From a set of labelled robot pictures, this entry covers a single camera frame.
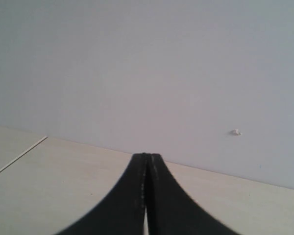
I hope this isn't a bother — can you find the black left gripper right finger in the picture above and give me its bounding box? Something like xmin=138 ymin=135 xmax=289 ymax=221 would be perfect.
xmin=146 ymin=154 xmax=237 ymax=235

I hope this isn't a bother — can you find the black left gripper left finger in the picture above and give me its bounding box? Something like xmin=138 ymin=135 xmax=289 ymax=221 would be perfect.
xmin=58 ymin=153 xmax=147 ymax=235

